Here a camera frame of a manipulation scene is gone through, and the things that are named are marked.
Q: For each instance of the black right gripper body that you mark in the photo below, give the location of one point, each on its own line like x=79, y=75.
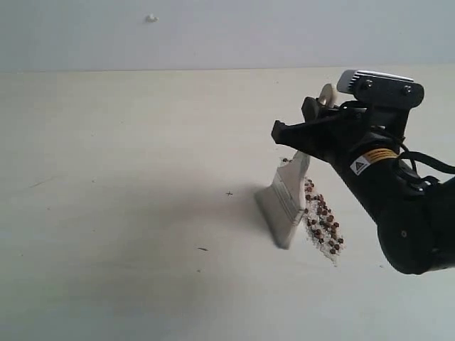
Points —
x=368, y=140

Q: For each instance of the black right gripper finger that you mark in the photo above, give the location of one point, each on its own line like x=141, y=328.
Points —
x=326, y=139
x=312, y=110

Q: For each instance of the wooden paint brush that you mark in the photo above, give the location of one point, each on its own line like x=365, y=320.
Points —
x=282, y=204

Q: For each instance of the brown beans and white crumbs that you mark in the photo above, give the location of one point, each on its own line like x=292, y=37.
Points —
x=317, y=217

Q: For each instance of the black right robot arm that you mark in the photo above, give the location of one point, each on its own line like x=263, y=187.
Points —
x=411, y=214

